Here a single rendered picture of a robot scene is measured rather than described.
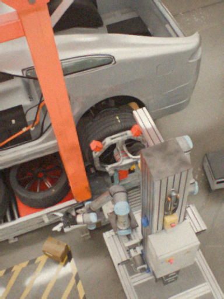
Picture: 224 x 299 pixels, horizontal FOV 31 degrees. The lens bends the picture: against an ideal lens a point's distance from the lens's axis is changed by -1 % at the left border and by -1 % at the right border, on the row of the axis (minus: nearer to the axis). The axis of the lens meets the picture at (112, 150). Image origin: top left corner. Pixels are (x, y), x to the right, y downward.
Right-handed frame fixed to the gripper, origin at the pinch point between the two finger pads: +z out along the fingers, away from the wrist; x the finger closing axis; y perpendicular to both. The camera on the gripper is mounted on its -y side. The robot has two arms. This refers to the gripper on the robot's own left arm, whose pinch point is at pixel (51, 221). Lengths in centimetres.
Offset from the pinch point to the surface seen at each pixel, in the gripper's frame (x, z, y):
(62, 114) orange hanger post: 43, -22, -71
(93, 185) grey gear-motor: 85, -30, 72
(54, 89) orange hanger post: 40, -21, -99
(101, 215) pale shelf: 48, -35, 73
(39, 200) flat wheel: 72, 26, 67
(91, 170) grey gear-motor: 103, -30, 67
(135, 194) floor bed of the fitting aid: 95, -75, 110
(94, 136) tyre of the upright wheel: 88, -40, 1
